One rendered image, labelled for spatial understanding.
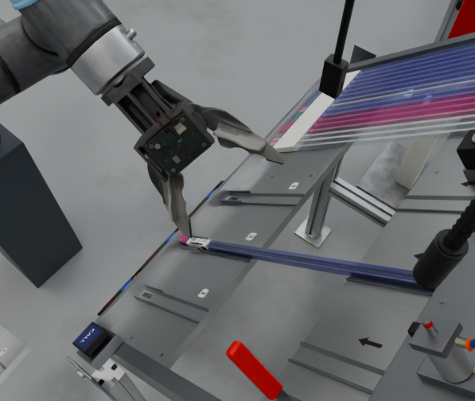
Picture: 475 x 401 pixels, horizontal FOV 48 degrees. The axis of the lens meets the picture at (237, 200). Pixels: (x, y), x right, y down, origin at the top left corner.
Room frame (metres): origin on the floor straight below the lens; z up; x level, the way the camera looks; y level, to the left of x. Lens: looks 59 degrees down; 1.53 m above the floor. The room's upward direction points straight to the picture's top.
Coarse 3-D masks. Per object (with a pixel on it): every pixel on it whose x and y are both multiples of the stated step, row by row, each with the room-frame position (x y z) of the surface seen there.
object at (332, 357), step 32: (448, 160) 0.37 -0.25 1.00; (416, 192) 0.33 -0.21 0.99; (448, 192) 0.31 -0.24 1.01; (416, 224) 0.28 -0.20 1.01; (448, 224) 0.26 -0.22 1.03; (384, 256) 0.24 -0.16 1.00; (416, 256) 0.23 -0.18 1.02; (352, 288) 0.21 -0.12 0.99; (384, 288) 0.20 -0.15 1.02; (320, 320) 0.18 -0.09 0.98; (352, 320) 0.17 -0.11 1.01; (384, 320) 0.16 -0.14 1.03; (416, 320) 0.15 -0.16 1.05; (320, 352) 0.14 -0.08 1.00; (352, 352) 0.13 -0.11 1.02; (384, 352) 0.13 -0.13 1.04; (288, 384) 0.11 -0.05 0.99; (320, 384) 0.11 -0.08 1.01; (352, 384) 0.10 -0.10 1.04
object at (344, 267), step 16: (240, 256) 0.32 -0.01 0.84; (256, 256) 0.30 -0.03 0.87; (272, 256) 0.29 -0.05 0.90; (288, 256) 0.28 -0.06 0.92; (304, 256) 0.27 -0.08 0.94; (320, 256) 0.26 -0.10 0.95; (336, 272) 0.24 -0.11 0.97; (352, 272) 0.23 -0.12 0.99; (368, 272) 0.22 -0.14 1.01; (384, 272) 0.21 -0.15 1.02; (400, 272) 0.21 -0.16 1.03; (416, 288) 0.19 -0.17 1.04; (432, 288) 0.18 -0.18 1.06
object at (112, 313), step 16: (320, 80) 0.74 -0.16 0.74; (304, 96) 0.70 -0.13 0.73; (288, 112) 0.67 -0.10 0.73; (256, 160) 0.56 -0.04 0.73; (240, 176) 0.52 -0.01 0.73; (224, 192) 0.49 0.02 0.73; (208, 208) 0.46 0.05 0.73; (192, 224) 0.42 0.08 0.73; (176, 240) 0.39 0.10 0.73; (160, 256) 0.36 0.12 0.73; (144, 272) 0.34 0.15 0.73; (160, 272) 0.34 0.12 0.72; (128, 288) 0.31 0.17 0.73; (144, 288) 0.31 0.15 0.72; (112, 304) 0.28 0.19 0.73; (128, 304) 0.29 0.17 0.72; (96, 320) 0.26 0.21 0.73; (112, 320) 0.26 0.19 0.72
